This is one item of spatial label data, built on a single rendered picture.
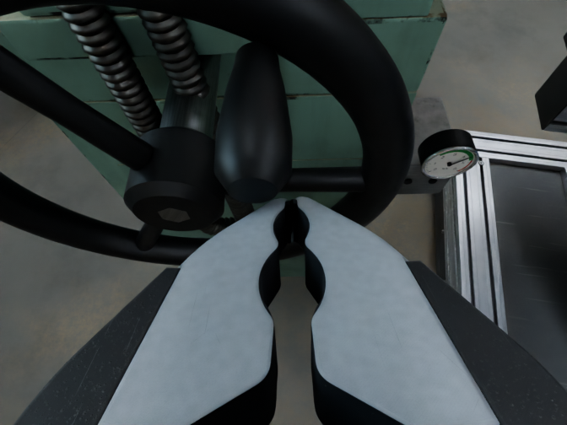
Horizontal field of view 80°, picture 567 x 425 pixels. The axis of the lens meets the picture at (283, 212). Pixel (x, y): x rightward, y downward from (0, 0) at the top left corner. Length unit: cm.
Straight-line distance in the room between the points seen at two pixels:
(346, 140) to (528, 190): 71
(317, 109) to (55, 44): 27
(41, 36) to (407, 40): 30
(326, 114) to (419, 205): 81
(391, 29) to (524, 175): 81
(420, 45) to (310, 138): 17
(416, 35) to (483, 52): 142
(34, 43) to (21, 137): 138
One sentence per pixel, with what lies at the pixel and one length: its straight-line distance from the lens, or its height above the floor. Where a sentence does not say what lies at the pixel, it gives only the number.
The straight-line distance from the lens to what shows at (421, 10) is 37.
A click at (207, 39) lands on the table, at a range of 25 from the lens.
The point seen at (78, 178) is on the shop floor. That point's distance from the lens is 141.
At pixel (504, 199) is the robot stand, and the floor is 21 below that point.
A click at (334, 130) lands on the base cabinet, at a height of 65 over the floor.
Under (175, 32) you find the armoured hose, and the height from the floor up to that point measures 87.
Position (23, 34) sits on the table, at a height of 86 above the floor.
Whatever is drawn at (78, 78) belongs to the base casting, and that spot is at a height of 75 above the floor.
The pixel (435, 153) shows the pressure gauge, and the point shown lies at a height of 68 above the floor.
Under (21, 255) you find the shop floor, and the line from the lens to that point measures 136.
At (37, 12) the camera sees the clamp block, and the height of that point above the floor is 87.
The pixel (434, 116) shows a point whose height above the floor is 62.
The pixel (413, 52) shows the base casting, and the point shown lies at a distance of 40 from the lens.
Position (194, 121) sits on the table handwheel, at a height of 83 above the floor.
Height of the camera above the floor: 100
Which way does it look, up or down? 63 degrees down
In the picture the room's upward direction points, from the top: 3 degrees counter-clockwise
